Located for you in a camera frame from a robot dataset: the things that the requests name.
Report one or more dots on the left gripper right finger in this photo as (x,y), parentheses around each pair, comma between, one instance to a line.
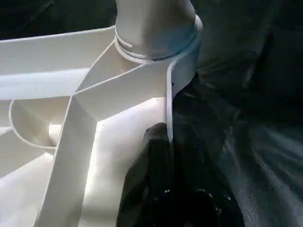
(201,189)

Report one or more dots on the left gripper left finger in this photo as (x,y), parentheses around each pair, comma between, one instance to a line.
(147,189)

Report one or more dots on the white plastic table top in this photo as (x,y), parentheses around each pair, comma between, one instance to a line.
(47,61)

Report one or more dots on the white plastic table leg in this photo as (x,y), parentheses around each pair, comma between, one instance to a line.
(156,26)

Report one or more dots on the black work mat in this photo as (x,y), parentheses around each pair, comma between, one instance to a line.
(251,123)

